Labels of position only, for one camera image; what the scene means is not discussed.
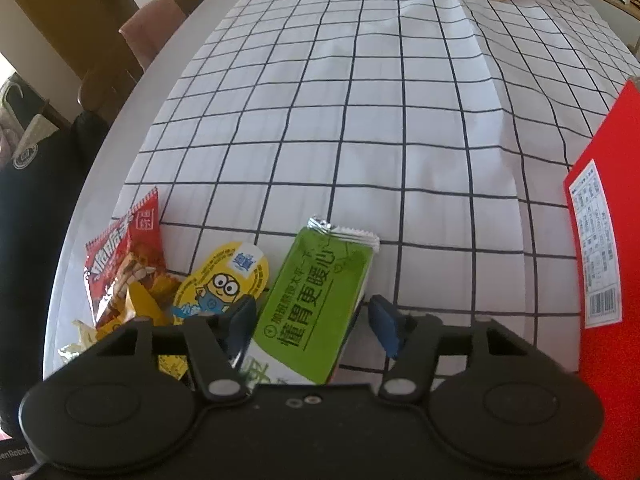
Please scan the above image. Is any brown wooden chair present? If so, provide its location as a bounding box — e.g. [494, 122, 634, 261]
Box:
[77, 55, 143, 117]

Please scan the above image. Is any yellow round jelly cup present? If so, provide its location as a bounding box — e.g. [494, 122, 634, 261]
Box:
[171, 241, 273, 318]

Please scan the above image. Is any yellow snack packet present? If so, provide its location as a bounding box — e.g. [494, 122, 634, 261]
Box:
[95, 282, 193, 383]

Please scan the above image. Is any green snack packet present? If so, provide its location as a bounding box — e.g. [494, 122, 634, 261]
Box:
[240, 216, 381, 386]

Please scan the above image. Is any red and white cardboard box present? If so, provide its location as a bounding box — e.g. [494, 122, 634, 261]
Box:
[564, 77, 640, 480]

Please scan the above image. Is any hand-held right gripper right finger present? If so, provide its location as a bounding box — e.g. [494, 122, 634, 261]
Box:
[369, 295, 531, 404]

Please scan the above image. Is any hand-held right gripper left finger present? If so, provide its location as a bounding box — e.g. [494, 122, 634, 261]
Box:
[95, 297, 259, 404]

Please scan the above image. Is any red snack packet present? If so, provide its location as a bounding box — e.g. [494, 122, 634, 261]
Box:
[84, 186, 181, 328]

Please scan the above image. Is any pale cream snack packet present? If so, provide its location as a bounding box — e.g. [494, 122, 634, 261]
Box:
[57, 319, 102, 362]

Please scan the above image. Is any black jacket with round logo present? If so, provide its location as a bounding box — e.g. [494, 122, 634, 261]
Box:
[0, 110, 111, 441]

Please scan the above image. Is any white checked tablecloth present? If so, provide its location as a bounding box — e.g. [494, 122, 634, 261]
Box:
[117, 0, 640, 376]

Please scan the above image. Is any pink cushioned chair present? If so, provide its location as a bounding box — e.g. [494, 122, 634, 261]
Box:
[119, 0, 188, 73]

